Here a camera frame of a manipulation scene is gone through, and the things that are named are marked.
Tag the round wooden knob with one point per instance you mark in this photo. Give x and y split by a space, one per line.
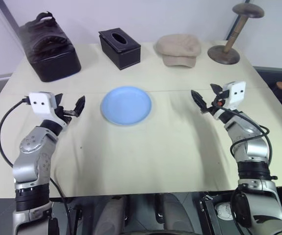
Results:
281 85

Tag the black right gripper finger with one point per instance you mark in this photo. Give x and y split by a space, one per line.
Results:
217 89
199 101

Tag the dark grey bin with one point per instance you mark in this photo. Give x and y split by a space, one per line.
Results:
273 76

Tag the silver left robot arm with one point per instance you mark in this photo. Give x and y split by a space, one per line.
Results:
30 144

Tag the dark brown leather bag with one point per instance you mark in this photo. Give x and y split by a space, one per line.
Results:
50 54

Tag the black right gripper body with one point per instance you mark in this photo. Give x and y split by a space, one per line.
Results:
219 101

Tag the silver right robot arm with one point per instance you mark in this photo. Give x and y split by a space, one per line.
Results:
256 147

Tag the black box frame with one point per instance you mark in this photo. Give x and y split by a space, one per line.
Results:
205 210

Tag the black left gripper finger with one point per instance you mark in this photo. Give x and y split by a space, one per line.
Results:
59 100
79 105

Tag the light blue round plate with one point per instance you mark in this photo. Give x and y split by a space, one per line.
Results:
126 105

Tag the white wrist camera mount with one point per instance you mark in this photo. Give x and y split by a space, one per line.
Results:
237 94
41 104

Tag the beige flat cap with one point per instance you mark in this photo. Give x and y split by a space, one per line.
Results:
177 47

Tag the black leather tissue box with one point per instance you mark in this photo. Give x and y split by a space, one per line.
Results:
124 52

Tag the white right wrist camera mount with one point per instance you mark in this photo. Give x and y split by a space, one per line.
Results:
237 94

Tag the white round object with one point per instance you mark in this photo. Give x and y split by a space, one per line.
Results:
225 210

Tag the cream tablecloth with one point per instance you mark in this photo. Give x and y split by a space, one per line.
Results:
141 151

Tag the dark wooden hat stand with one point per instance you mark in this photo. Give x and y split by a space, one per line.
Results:
223 55

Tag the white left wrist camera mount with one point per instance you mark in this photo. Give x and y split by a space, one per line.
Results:
41 104

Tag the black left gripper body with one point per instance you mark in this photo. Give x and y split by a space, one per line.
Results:
63 114

